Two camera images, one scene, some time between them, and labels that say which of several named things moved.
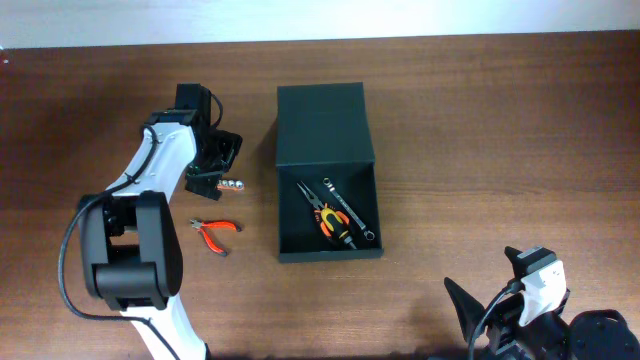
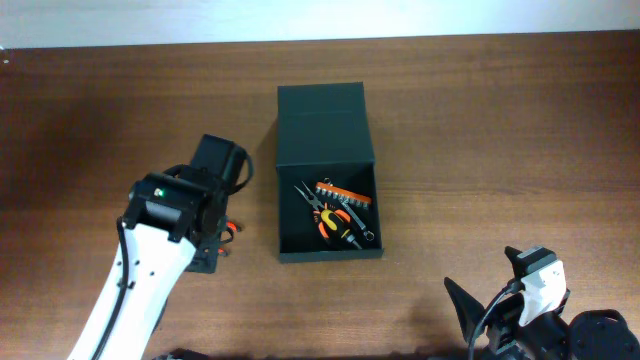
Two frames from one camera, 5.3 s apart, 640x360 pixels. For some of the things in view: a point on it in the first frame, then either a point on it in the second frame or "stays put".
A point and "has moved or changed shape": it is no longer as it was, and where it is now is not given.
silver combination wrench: (368, 234) stays put
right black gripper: (502, 322) stays put
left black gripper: (206, 181) to (208, 260)
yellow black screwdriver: (333, 220) stays put
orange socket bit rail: (235, 185) has moved or changed shape
